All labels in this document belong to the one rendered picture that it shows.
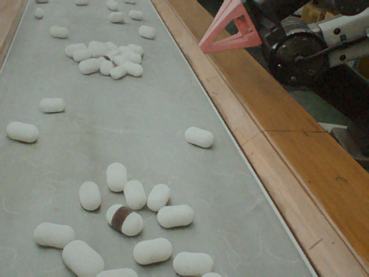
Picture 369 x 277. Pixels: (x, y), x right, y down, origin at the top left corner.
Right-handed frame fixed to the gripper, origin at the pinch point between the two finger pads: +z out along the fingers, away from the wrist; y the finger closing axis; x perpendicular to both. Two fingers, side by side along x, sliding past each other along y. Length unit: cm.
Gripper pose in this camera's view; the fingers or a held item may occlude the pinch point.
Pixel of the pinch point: (205, 46)
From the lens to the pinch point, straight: 62.5
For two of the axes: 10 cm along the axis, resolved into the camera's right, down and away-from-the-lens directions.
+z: -8.3, 5.5, 0.9
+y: 2.2, 4.6, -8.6
